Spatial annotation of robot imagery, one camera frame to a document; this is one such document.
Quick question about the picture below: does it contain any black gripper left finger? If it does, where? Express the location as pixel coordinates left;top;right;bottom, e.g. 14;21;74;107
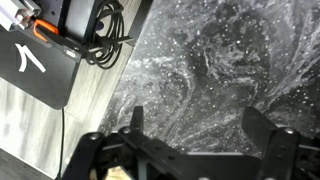
130;106;144;132

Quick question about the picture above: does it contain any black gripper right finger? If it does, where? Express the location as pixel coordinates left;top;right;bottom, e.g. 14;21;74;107
241;107;277;156

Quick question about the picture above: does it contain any black perforated cart board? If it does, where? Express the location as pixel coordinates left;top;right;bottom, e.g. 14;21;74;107
0;28;79;110

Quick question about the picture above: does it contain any orange black clamp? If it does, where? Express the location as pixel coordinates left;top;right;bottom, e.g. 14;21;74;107
32;19;59;42

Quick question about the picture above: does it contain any aluminium extrusion bar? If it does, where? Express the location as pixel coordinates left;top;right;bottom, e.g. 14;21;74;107
0;0;41;31

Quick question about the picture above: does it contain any black power cable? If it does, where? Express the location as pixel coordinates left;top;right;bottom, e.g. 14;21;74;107
54;107;66;180

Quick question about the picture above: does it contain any coiled black cable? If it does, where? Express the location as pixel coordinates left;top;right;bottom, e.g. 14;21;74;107
84;0;136;70

